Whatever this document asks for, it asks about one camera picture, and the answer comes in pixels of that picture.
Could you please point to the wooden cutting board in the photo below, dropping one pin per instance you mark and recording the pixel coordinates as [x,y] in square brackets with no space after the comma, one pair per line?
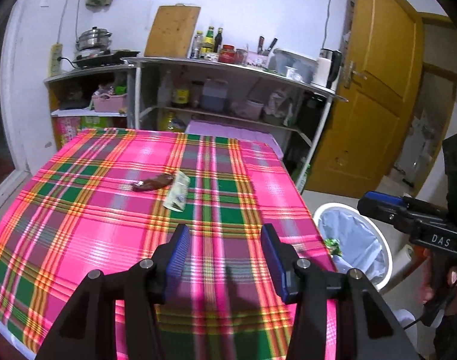
[172,31]

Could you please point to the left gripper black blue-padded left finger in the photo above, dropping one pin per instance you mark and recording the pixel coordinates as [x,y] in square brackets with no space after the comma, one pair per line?
[85,327]

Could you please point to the clear glass bottle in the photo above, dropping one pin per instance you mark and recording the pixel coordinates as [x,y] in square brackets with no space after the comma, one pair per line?
[197,45]

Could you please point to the purple lidded storage box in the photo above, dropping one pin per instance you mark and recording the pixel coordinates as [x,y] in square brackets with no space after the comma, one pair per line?
[204,128]

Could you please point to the grey plastic container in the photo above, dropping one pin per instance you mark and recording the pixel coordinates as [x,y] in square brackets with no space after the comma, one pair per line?
[293,65]

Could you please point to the wooden side cabinet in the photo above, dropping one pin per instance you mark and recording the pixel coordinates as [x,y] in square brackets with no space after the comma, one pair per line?
[70,99]

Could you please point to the white metal shelf rack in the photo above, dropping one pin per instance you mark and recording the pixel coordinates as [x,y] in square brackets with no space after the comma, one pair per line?
[295,113]

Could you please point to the pale green torn wrapper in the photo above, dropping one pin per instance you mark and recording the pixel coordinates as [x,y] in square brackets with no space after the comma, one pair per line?
[177,195]

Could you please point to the black induction cooker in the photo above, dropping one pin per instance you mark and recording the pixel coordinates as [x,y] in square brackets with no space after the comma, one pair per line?
[105,58]

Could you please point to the metal door handle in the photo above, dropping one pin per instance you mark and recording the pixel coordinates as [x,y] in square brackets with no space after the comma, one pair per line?
[351,73]

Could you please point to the person's right hand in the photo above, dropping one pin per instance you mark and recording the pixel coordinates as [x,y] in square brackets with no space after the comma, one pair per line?
[440,281]

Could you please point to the dark soy sauce bottle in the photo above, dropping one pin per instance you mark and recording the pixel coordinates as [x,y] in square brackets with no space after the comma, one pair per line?
[218,41]

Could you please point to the pink knife holder box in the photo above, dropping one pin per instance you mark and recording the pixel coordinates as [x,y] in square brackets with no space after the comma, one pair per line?
[255,60]

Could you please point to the green pea snack bag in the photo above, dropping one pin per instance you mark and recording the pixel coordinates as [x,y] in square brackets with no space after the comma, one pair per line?
[333,245]

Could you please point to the pink plaid tablecloth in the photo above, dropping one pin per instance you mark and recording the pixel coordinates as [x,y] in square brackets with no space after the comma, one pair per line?
[79,213]

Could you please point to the green oil bottle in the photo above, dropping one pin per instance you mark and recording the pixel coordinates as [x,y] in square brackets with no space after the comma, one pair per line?
[208,42]

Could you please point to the black camera module green light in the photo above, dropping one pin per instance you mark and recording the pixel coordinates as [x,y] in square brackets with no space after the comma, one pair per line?
[449,146]

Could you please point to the red lidded jar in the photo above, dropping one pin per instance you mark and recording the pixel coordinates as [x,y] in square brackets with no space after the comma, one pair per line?
[227,54]

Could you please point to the pink plastic basket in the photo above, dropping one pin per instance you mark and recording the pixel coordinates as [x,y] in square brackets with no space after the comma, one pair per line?
[110,103]

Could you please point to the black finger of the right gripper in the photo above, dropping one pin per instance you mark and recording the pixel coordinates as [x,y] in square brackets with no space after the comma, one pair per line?
[386,211]

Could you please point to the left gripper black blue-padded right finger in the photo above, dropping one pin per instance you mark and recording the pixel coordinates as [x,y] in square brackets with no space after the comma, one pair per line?
[366,326]

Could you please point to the white power strip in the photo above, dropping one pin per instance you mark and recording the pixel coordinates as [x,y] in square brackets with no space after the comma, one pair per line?
[55,59]

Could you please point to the white round trash bin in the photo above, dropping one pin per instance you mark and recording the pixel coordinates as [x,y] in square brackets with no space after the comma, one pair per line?
[359,247]

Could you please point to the yellow label oil bottle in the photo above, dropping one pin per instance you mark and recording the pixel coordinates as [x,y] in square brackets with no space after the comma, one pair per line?
[181,91]

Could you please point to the white black electric kettle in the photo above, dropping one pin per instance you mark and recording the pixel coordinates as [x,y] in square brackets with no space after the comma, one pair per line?
[329,63]

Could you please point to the purple plastic jug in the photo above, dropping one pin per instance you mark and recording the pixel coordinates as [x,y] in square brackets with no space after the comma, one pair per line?
[214,95]

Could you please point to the brown coffee sachet wrapper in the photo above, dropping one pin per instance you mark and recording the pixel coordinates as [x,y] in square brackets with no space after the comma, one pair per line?
[159,181]

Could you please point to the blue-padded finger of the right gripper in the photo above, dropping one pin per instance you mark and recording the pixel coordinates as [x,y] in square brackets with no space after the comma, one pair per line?
[382,198]

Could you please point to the blue trash bag liner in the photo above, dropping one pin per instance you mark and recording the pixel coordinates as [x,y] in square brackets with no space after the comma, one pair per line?
[358,243]

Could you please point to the metal steamer pot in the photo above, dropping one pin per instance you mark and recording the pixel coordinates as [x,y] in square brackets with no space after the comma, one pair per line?
[95,38]

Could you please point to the yellow wooden door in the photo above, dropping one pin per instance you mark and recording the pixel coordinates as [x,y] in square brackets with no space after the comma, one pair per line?
[368,126]

